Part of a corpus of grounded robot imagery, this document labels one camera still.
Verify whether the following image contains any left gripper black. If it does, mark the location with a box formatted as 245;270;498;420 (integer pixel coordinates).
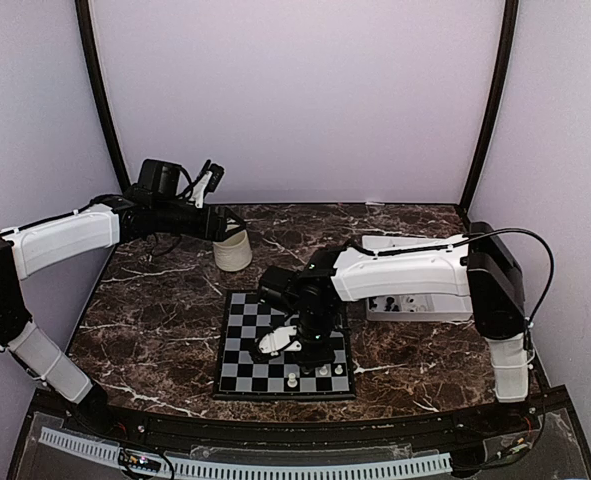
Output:
153;200;246;242

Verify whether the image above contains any white king chess piece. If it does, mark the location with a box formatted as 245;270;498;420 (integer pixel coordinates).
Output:
287;373;297;388

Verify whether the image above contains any black and grey chessboard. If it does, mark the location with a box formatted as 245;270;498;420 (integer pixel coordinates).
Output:
213;290;356;402

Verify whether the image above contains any white divided plastic tray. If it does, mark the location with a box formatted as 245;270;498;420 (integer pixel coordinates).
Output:
361;235;473;323

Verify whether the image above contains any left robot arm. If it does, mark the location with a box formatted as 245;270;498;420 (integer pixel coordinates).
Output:
0;195;246;436

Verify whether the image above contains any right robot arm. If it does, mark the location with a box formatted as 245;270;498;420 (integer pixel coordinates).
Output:
256;222;529;434

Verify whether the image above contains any black chess pieces pile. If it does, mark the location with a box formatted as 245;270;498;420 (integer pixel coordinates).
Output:
368;296;400;313

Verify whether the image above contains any white ribbed cup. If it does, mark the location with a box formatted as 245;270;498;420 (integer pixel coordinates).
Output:
212;230;253;272

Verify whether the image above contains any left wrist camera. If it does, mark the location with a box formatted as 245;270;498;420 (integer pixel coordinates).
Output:
189;160;225;208

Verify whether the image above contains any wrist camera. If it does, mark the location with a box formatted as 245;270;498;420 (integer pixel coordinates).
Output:
249;326;302;363
189;160;225;208

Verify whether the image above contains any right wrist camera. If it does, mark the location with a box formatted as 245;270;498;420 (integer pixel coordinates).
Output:
249;326;302;363

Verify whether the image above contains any white slotted cable duct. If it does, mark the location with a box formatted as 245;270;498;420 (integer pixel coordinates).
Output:
38;427;452;479

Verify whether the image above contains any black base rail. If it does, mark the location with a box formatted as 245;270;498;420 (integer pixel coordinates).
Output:
29;389;571;454

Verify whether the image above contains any left black frame post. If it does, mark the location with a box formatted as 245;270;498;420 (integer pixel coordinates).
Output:
74;0;131;192

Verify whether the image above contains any black frame post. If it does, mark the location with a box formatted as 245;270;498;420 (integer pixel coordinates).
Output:
459;0;519;213
74;0;131;192

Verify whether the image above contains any right black frame post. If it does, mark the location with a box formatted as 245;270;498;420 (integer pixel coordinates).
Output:
459;0;519;213

